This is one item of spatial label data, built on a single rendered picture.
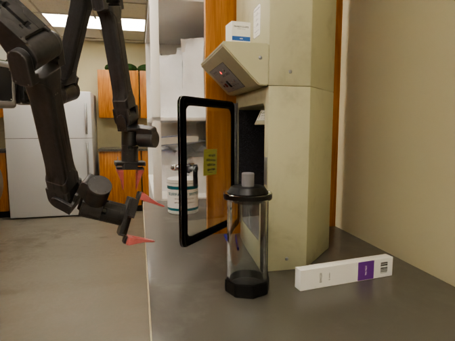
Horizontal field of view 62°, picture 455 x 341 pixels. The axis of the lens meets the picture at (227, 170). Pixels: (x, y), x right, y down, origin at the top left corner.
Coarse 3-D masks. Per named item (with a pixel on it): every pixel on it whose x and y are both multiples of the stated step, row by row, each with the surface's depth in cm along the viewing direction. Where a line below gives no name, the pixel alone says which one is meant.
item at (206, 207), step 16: (192, 112) 101; (208, 112) 108; (224, 112) 116; (192, 128) 101; (208, 128) 108; (224, 128) 117; (192, 144) 101; (208, 144) 109; (224, 144) 117; (192, 160) 102; (208, 160) 109; (224, 160) 118; (192, 176) 102; (208, 176) 110; (224, 176) 118; (192, 192) 103; (208, 192) 110; (192, 208) 103; (208, 208) 111; (224, 208) 120; (192, 224) 104; (208, 224) 111
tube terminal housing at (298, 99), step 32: (256, 0) 100; (288, 0) 91; (320, 0) 97; (288, 32) 92; (320, 32) 98; (288, 64) 92; (320, 64) 100; (256, 96) 102; (288, 96) 93; (320, 96) 101; (288, 128) 94; (320, 128) 103; (288, 160) 95; (320, 160) 105; (288, 192) 96; (320, 192) 106; (288, 224) 97; (320, 224) 108; (288, 256) 98
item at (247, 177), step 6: (246, 174) 82; (252, 174) 83; (246, 180) 83; (252, 180) 83; (234, 186) 84; (240, 186) 84; (246, 186) 83; (252, 186) 83; (258, 186) 84; (264, 186) 84; (228, 192) 83; (234, 192) 81; (240, 192) 80; (246, 192) 80; (252, 192) 80; (258, 192) 81; (264, 192) 82
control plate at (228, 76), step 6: (222, 66) 101; (210, 72) 116; (216, 72) 111; (222, 72) 106; (228, 72) 102; (216, 78) 116; (222, 78) 111; (228, 78) 106; (234, 78) 102; (222, 84) 116; (234, 84) 106; (240, 84) 102; (228, 90) 116; (234, 90) 111
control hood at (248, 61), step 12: (216, 48) 95; (228, 48) 89; (240, 48) 89; (252, 48) 90; (264, 48) 91; (204, 60) 112; (216, 60) 102; (228, 60) 94; (240, 60) 90; (252, 60) 90; (264, 60) 91; (240, 72) 94; (252, 72) 91; (264, 72) 91; (252, 84) 94; (264, 84) 92
